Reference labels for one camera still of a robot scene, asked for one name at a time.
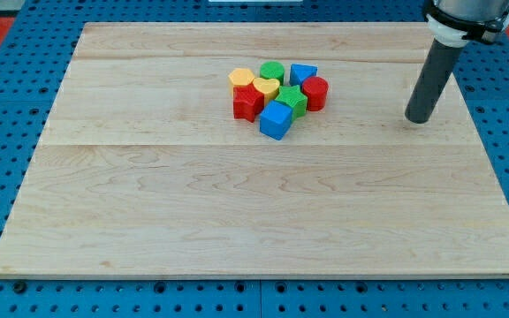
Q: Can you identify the robot arm silver flange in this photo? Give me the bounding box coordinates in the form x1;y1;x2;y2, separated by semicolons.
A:
422;0;509;48

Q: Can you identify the yellow heart block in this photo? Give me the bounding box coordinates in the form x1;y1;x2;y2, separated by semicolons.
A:
253;78;281;105

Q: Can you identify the blue triangle block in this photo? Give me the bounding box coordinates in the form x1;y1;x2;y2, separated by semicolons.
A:
289;64;318;86

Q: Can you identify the blue cube block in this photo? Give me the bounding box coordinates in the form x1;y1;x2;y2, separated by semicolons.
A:
259;101;292;140

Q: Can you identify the red star block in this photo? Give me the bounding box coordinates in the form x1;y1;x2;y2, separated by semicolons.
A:
232;84;264;123

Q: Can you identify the green star block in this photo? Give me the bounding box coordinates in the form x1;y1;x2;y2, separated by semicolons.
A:
275;85;308;121

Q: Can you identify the yellow hexagon block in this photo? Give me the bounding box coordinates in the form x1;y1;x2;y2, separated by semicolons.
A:
227;68;255;95

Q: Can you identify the green cylinder block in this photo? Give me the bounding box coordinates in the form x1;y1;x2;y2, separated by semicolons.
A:
259;61;285;85

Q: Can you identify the red cylinder block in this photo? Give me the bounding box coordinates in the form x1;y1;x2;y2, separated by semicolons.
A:
302;76;329;111

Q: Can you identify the light wooden board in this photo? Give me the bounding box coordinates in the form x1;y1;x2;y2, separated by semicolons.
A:
0;22;509;280

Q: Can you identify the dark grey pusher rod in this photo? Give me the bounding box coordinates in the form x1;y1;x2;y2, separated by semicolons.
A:
405;40;463;124

